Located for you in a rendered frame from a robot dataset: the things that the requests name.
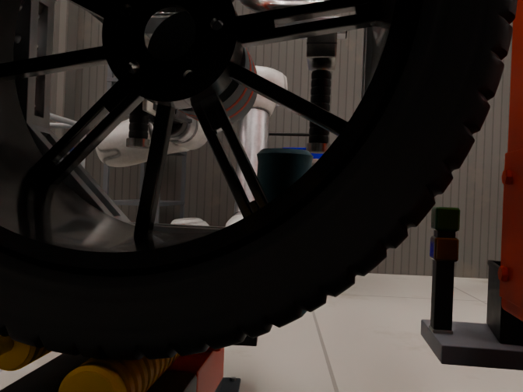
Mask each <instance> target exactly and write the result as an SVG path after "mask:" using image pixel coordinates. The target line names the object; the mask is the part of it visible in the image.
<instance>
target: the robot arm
mask: <svg viewBox="0 0 523 392"><path fill-rule="evenodd" d="M255 67H256V70H257V75H260V76H261V77H263V78H265V79H267V80H269V81H270V82H273V83H275V84H276V85H278V86H281V87H283V88H284V89H286V90H288V87H287V78H286V76H285V75H284V74H283V73H281V72H279V71H277V70H275V69H273V68H268V67H263V66H257V65H256V66H255ZM277 106H279V105H278V104H277V103H274V102H272V101H271V100H268V99H266V98H264V97H263V96H261V95H259V94H257V97H256V100H255V102H254V105H253V107H252V108H251V109H250V111H249V112H248V113H247V114H246V115H245V116H244V117H242V118H241V119H240V127H239V139H240V142H241V144H242V146H243V147H244V150H245V152H246V154H247V157H248V158H249V160H250V162H251V165H252V167H253V169H254V171H255V173H256V175H257V172H258V157H257V154H258V153H259V152H260V151H261V150H262V149H267V148H268V140H269V118H270V117H271V115H272V113H273V111H274V109H275V107H277ZM156 108H157V105H156V104H154V103H151V102H149V101H148V100H146V99H144V100H143V101H142V109H143V110H144V111H145V112H147V113H149V116H148V118H149V123H148V125H149V130H148V138H147V139H149V140H150V141H151V138H152V133H153V125H154V121H155V116H156ZM129 124H130V122H129V119H127V120H126V121H122V122H121V123H120V124H119V125H118V126H117V127H116V128H115V129H114V130H113V131H112V132H111V133H110V134H109V135H108V136H107V137H106V138H105V139H104V140H103V141H102V142H101V143H100V144H99V145H98V146H97V147H96V151H97V155H98V157H99V159H100V160H101V162H102V163H105V164H106V165H108V166H113V167H125V166H133V165H136V164H140V163H144V162H147V159H148V155H149V149H137V148H129V147H126V138H129V137H128V133H129ZM207 141H208V140H207V138H206V136H205V134H204V132H203V130H202V127H201V125H200V124H199V122H198V121H197V120H195V119H193V118H192V117H189V116H188V115H187V114H185V113H183V112H181V111H179V110H178V109H175V113H174V121H173V125H172V130H171V134H170V142H169V146H168V151H167V155H168V154H171V153H176V152H187V151H189V150H195V149H198V148H200V147H202V146H203V145H204V144H205V143H206V142H207ZM237 176H238V178H239V181H240V183H241V185H242V187H243V189H244V192H245V194H246V195H247V198H248V200H249V202H251V201H253V200H254V197H253V195H252V193H251V190H250V188H249V186H248V185H247V182H246V180H245V178H244V175H243V174H242V172H241V170H240V167H239V165H238V164H237ZM242 219H243V216H242V214H241V212H240V209H239V208H238V205H237V203H236V201H235V202H234V214H233V216H232V217H231V218H230V219H229V220H228V222H227V223H226V226H225V227H228V226H230V225H232V224H234V223H235V222H238V221H240V220H242ZM171 224H178V225H194V226H209V224H208V223H207V222H206V221H203V220H202V219H200V218H183V219H175V220H173V221H172V222H171Z"/></svg>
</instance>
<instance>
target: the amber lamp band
mask: <svg viewBox="0 0 523 392"><path fill-rule="evenodd" d="M458 250H459V239H458V238H451V237H437V236H432V237H431V238H430V258H432V259H433V260H435V261H450V262H456V261H458Z"/></svg>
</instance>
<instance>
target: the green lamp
mask: <svg viewBox="0 0 523 392"><path fill-rule="evenodd" d="M431 229H433V230H436V231H448V232H458V231H459V230H460V209H459V208H450V207H432V211H431Z"/></svg>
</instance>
